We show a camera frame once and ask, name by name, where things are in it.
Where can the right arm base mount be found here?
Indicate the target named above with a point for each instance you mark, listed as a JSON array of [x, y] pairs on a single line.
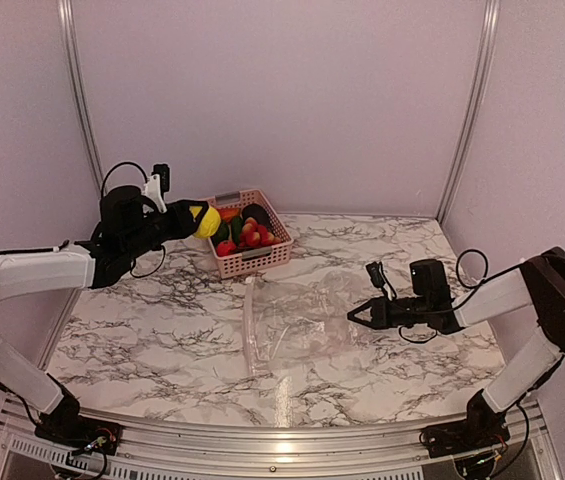
[[458, 437]]

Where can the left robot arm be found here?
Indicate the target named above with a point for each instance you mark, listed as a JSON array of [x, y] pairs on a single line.
[[133, 221]]

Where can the red fake pomegranate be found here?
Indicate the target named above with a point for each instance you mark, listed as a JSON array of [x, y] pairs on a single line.
[[226, 248]]

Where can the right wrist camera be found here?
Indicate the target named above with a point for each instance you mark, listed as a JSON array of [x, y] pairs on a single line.
[[377, 277]]

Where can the yellow fake bell pepper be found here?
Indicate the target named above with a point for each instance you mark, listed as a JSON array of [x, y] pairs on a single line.
[[209, 221]]

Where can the green fake avocado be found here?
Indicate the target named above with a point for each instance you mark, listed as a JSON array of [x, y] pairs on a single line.
[[223, 233]]

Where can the purple fake eggplant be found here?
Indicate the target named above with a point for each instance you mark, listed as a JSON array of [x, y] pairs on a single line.
[[258, 213]]

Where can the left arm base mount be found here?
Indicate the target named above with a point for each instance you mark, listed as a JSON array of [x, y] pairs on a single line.
[[86, 435]]

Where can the pink plastic basket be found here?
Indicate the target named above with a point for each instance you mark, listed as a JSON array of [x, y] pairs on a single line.
[[249, 261]]

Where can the front aluminium rail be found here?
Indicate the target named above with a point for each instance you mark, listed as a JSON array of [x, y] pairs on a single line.
[[156, 449]]

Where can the left aluminium frame post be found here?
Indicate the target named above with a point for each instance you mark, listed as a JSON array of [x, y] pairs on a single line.
[[79, 95]]

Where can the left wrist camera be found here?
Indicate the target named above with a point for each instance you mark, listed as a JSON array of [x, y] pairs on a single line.
[[159, 182]]

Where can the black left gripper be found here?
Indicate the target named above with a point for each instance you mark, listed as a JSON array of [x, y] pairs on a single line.
[[183, 225]]

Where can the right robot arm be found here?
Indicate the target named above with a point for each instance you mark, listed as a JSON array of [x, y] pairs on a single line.
[[537, 283]]

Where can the red orange fake mango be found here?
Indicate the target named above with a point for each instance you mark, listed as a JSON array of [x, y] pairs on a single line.
[[228, 214]]

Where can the green fake cucumber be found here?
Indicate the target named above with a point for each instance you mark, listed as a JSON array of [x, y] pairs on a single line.
[[236, 226]]

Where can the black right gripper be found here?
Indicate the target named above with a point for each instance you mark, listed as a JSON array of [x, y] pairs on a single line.
[[380, 314]]

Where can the right aluminium frame post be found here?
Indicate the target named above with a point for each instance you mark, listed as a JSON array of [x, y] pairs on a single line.
[[477, 92]]

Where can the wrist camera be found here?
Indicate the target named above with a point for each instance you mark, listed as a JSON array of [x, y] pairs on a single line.
[[377, 277], [159, 182]]

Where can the clear zip top bag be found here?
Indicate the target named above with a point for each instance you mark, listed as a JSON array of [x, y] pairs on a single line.
[[287, 324]]

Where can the red fake lychee bunch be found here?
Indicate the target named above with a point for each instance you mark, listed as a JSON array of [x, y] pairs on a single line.
[[255, 236]]

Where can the aluminium frame post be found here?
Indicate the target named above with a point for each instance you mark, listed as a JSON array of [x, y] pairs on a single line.
[[477, 92], [79, 95]]

